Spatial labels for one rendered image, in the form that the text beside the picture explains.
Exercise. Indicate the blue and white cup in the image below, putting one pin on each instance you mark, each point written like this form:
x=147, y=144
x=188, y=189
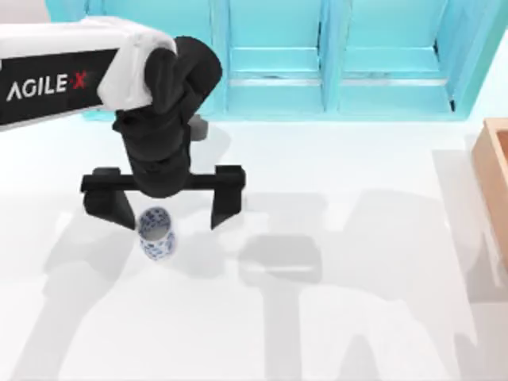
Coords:
x=158, y=238

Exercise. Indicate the light blue rack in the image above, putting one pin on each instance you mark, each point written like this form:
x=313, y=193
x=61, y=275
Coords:
x=293, y=55

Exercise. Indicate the salmon-coloured box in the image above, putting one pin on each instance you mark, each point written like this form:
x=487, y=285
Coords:
x=492, y=178

